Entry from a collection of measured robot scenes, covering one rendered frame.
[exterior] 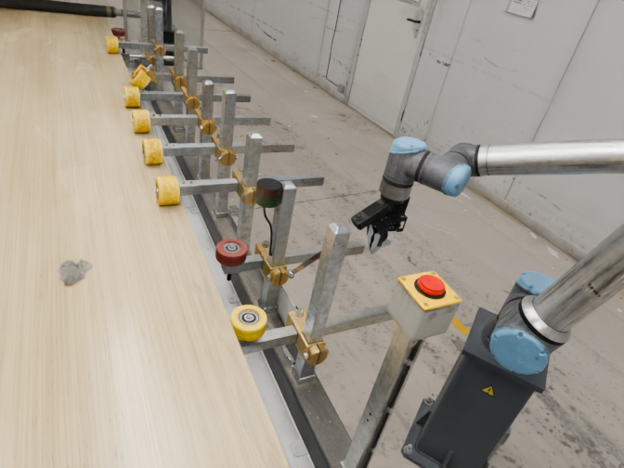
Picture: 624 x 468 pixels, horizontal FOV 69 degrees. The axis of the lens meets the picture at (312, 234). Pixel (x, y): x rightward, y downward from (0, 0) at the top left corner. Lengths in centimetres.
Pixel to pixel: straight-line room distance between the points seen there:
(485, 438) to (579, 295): 75
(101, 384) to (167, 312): 20
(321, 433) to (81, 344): 54
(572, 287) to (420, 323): 67
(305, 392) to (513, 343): 57
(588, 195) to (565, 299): 240
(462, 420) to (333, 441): 79
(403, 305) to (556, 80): 317
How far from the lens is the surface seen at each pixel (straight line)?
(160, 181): 133
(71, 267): 114
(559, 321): 133
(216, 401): 89
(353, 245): 138
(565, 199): 374
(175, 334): 99
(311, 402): 116
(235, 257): 118
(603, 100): 360
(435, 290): 68
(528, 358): 137
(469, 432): 184
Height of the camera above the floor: 163
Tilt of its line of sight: 34 degrees down
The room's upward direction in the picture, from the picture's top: 12 degrees clockwise
